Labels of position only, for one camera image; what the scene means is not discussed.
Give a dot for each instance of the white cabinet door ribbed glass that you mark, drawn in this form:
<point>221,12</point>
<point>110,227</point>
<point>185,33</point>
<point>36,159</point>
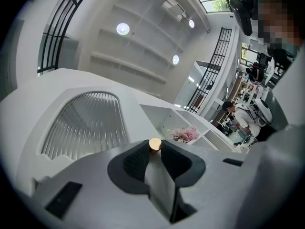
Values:
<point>133,118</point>

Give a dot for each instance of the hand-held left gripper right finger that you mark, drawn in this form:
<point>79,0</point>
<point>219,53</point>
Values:
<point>214,194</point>

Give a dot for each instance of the round ceiling light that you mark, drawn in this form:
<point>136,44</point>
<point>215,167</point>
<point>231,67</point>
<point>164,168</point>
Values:
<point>191,23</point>
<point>122,28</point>
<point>175,59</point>

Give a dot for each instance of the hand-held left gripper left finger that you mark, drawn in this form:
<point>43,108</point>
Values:
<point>95,187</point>

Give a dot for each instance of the white desk hutch shelving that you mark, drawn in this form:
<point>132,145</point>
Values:
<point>152,114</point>

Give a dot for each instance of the person's head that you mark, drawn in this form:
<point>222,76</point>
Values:
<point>276,20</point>

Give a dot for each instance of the pink artificial flower bunch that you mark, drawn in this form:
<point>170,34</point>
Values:
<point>186,134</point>

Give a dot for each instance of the white ceiling air conditioner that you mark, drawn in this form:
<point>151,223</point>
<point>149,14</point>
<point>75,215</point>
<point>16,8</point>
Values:
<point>174,8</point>

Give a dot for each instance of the black head-mounted camera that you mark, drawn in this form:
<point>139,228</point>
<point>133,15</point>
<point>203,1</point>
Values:
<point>243,18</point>

